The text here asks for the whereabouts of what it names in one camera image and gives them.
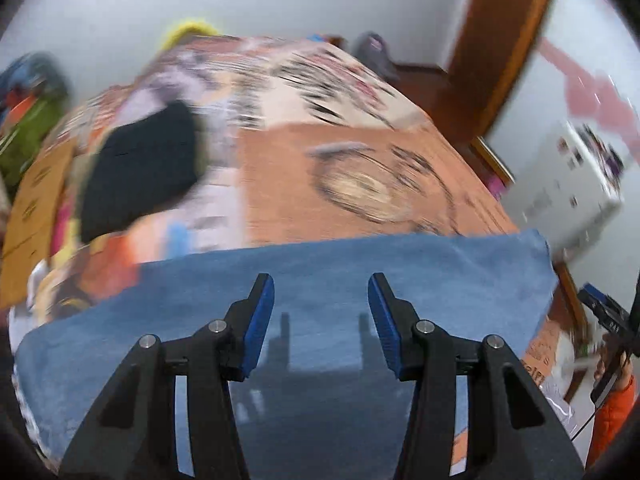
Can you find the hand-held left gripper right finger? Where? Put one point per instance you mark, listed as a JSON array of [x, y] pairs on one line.
[[385, 327]]

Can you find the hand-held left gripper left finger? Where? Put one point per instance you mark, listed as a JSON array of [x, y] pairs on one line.
[[260, 322]]

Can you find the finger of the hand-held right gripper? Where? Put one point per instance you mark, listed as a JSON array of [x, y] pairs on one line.
[[592, 294]]

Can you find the blue denim jeans pants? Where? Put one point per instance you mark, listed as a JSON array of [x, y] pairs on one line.
[[350, 285]]

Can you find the person's right forearm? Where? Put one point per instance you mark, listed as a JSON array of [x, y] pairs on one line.
[[612, 425]]

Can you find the black folded pants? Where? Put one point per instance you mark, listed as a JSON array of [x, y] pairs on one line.
[[142, 170]]

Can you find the person's right hand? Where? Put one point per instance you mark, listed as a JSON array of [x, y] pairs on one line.
[[601, 362]]

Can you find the white sticker-covered cabinet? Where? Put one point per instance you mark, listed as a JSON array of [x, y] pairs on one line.
[[565, 180]]

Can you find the bed with printed quilt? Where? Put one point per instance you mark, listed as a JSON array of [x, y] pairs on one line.
[[310, 160]]

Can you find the brown cardboard sheet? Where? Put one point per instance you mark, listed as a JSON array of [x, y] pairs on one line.
[[35, 210]]

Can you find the wooden door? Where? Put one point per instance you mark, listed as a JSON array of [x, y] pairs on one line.
[[500, 45]]

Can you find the grey bag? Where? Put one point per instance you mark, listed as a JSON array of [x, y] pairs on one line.
[[372, 52]]

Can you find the green storage bag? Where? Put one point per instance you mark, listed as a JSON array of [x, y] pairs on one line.
[[30, 132]]

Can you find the yellow foam tube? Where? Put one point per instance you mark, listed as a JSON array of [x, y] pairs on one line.
[[190, 32]]

